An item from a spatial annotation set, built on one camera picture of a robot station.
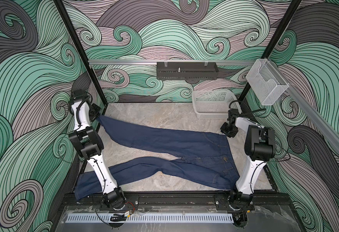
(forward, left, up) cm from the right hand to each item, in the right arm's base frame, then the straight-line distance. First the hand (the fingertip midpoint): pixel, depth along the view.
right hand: (223, 132), depth 102 cm
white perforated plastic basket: (+29, -1, -1) cm, 29 cm away
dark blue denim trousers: (-20, +17, +1) cm, 27 cm away
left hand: (+5, +86, +17) cm, 88 cm away
